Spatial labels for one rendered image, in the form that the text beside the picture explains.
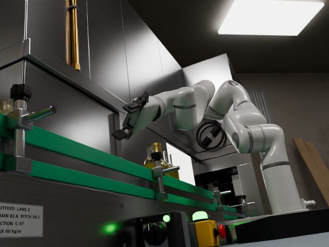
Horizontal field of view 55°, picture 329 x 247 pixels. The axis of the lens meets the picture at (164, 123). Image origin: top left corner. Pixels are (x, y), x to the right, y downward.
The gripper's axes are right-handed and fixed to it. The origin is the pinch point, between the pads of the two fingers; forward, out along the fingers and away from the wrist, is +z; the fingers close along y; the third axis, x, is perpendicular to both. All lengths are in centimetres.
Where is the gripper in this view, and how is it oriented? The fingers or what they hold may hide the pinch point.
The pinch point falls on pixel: (122, 122)
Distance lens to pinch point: 87.5
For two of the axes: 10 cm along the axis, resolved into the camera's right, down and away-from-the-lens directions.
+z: -4.6, 2.6, -8.5
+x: 8.0, 5.5, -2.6
